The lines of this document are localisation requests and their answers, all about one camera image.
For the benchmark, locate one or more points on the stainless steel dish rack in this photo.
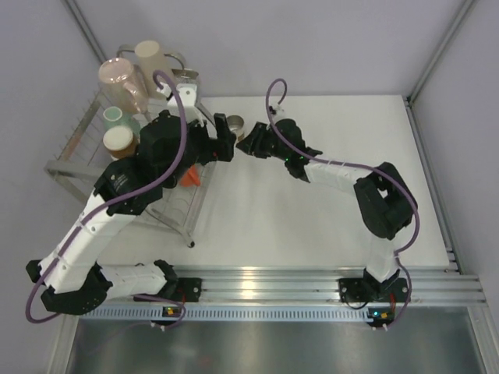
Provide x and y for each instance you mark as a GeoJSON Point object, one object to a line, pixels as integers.
{"type": "Point", "coordinates": [62, 169]}

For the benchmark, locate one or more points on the perforated cable duct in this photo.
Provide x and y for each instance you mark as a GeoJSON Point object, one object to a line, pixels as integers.
{"type": "Point", "coordinates": [202, 313]}

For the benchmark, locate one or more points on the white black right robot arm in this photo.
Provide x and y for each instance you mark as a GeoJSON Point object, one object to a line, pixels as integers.
{"type": "Point", "coordinates": [387, 207]}

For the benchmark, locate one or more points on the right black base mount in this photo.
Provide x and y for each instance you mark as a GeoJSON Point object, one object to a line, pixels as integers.
{"type": "Point", "coordinates": [365, 289]}

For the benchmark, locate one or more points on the orange mug white inside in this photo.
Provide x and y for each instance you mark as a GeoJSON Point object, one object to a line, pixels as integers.
{"type": "Point", "coordinates": [190, 178]}

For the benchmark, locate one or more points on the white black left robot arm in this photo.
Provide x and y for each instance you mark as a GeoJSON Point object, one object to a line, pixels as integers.
{"type": "Point", "coordinates": [75, 282]}

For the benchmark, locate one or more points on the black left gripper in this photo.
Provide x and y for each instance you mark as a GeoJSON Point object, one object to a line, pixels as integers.
{"type": "Point", "coordinates": [220, 149]}

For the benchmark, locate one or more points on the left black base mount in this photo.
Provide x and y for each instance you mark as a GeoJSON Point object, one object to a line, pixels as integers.
{"type": "Point", "coordinates": [178, 289]}

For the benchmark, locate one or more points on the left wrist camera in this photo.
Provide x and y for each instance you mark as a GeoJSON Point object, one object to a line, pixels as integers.
{"type": "Point", "coordinates": [188, 89]}

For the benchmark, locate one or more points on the iridescent pink mug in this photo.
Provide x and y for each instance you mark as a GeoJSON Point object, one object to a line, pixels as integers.
{"type": "Point", "coordinates": [123, 85]}

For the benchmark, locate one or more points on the steel cup with brown band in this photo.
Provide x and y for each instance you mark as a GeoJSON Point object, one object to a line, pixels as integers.
{"type": "Point", "coordinates": [236, 125]}

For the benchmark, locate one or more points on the steel cup with cork base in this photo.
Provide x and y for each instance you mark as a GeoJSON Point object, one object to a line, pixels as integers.
{"type": "Point", "coordinates": [120, 142]}

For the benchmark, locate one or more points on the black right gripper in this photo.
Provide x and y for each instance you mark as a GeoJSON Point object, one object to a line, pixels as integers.
{"type": "Point", "coordinates": [253, 144]}

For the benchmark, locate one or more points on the tall beige cup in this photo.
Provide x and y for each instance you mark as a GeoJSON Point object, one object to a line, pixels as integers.
{"type": "Point", "coordinates": [151, 57]}

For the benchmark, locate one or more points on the teal green mug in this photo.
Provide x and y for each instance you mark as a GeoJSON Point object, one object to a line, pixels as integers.
{"type": "Point", "coordinates": [114, 116]}

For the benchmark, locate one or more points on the aluminium mounting rail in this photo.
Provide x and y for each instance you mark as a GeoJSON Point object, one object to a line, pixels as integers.
{"type": "Point", "coordinates": [272, 286]}

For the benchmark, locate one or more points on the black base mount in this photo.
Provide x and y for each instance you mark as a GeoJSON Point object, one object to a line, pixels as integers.
{"type": "Point", "coordinates": [365, 289]}
{"type": "Point", "coordinates": [178, 289]}

